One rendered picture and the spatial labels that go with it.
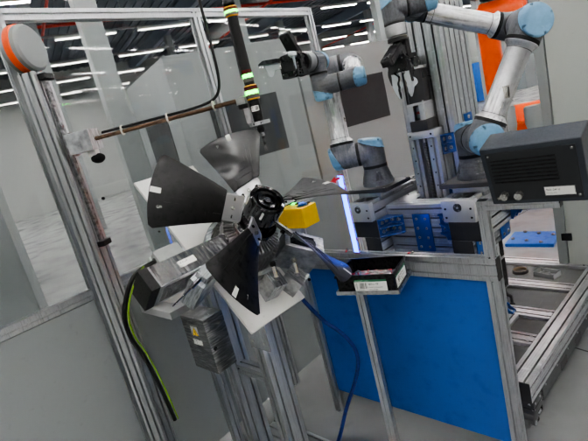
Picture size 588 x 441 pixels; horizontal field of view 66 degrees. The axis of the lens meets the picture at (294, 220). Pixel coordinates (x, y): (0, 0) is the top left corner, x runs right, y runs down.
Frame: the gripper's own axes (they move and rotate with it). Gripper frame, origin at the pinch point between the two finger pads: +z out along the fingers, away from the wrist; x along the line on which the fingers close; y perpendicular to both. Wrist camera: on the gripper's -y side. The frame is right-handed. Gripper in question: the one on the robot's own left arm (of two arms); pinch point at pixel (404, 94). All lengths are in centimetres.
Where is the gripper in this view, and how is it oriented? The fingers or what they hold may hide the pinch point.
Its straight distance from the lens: 175.2
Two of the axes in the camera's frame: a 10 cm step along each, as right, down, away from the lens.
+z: 2.4, 9.5, 2.2
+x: -7.1, 0.2, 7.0
